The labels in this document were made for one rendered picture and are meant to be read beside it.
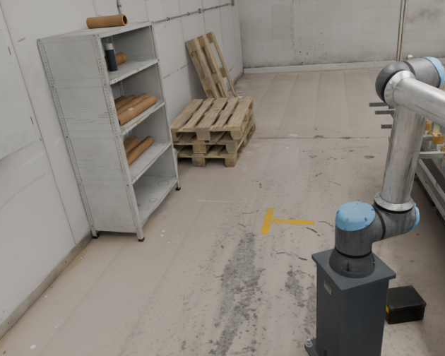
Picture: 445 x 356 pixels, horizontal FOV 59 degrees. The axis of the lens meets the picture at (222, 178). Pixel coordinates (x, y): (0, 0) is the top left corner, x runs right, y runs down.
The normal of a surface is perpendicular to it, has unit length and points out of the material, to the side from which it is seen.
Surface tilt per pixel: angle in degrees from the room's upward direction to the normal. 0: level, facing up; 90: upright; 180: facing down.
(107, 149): 90
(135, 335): 0
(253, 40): 90
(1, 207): 90
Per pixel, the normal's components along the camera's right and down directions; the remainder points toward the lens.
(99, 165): -0.24, 0.44
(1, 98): 0.97, 0.02
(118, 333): -0.10, -0.90
